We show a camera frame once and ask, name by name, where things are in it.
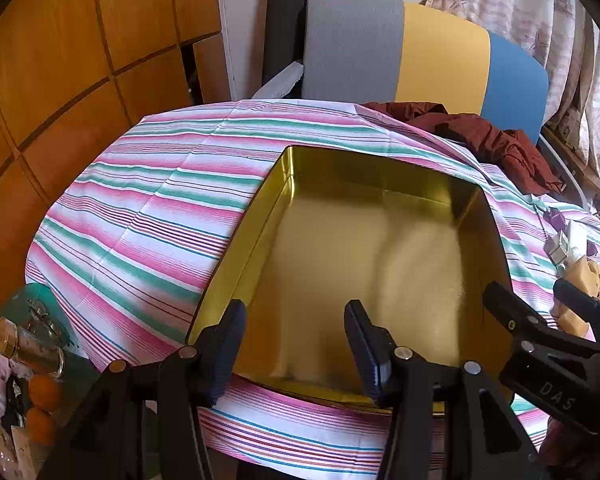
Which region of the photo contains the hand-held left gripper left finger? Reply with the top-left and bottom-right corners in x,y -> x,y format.
40,299 -> 248,480

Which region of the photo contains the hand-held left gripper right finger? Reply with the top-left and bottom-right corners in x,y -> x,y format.
344,300 -> 543,480

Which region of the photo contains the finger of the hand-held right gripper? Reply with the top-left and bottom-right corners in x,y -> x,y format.
482,281 -> 551,346
553,278 -> 600,346

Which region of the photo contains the tan box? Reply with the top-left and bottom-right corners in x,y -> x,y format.
552,259 -> 600,342

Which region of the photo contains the gold tin box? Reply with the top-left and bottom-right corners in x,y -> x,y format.
186,145 -> 515,416

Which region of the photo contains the small white green box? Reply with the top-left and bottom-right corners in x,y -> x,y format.
545,232 -> 574,266

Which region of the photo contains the white flat box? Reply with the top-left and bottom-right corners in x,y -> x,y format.
565,220 -> 600,262

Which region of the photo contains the wooden windowsill shelf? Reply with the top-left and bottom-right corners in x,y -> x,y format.
540,125 -> 600,213

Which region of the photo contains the green plastic bag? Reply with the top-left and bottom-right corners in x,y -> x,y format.
2,282 -> 102,413

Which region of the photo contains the pink green striped tablecloth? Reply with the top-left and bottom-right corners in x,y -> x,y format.
24,99 -> 600,477

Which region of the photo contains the dark red cloth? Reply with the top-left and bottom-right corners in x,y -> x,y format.
362,101 -> 567,196

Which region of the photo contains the orange fruit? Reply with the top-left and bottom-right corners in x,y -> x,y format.
30,375 -> 64,412
25,407 -> 57,447

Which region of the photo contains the glass jar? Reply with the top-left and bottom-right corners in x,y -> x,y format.
0,317 -> 66,377

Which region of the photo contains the grey yellow blue foam mat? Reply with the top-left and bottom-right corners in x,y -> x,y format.
300,0 -> 551,147

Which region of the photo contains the patterned beige curtain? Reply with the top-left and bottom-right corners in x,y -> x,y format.
425,0 -> 600,186

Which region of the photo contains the wooden wardrobe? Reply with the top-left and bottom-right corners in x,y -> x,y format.
0,0 -> 231,333

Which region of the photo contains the black rolled mat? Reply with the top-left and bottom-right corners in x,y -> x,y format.
261,0 -> 313,98

